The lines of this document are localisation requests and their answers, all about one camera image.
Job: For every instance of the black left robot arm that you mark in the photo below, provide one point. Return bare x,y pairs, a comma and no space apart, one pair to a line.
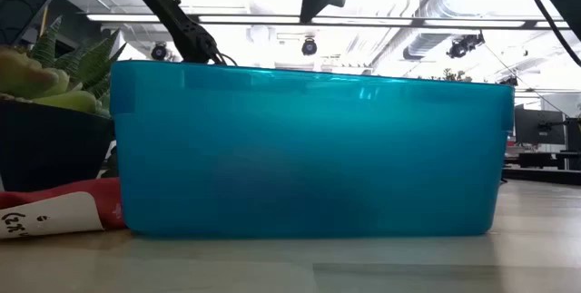
181,30

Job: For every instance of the blue plastic tupperware tub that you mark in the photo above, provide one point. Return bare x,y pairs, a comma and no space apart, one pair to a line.
308,157

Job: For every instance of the overhead light bar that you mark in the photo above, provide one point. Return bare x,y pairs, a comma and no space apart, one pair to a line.
454,23

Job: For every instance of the black hanging ceiling device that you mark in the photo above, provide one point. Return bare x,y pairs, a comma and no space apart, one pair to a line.
463,45

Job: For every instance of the large dark computer monitor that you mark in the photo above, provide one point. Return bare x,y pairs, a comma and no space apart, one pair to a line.
538,125

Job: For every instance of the dark office desk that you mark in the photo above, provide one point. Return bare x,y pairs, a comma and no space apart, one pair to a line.
540,159

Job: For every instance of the narrow dark computer monitor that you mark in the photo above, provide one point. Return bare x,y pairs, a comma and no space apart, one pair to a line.
574,134

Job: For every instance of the red cloth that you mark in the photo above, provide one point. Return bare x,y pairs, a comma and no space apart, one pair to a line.
106,202

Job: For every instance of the succulent plant in black pot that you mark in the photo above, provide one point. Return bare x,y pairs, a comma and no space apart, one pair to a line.
45,148

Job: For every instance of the white handwritten paper label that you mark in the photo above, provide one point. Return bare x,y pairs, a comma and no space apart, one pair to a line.
50,216

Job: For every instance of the black round ceiling camera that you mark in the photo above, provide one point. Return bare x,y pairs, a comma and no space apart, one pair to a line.
159,51
309,46

